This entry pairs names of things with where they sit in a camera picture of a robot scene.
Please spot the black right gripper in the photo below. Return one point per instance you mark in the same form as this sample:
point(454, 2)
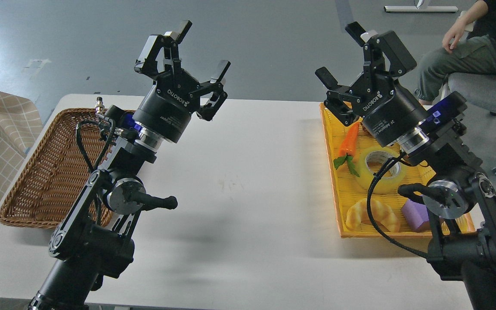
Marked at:
point(390, 110)

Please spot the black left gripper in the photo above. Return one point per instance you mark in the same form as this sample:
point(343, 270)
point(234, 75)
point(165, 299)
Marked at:
point(168, 107)

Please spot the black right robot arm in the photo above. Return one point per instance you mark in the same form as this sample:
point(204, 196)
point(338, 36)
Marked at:
point(460, 199)

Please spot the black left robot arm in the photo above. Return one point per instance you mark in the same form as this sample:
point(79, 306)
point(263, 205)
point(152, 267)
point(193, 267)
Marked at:
point(95, 238)

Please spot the brown toy animal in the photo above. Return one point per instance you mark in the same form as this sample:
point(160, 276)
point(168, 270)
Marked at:
point(365, 130)

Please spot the orange toy carrot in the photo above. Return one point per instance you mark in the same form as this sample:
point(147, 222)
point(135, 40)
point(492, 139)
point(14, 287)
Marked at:
point(347, 150)

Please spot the yellow plastic basket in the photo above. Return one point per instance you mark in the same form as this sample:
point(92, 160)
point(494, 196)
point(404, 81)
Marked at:
point(347, 191)

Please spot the white stand base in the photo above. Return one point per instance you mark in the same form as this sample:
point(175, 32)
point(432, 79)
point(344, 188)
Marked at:
point(420, 6)

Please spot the grey office chair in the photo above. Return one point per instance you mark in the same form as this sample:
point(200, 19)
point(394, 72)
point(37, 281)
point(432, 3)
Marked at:
point(485, 92)

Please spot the seated person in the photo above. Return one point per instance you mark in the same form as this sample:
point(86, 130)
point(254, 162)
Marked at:
point(475, 55)

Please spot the purple foam block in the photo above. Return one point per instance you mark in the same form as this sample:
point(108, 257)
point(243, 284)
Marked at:
point(416, 215)

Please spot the brown wicker basket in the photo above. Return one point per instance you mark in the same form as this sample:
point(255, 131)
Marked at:
point(53, 176)

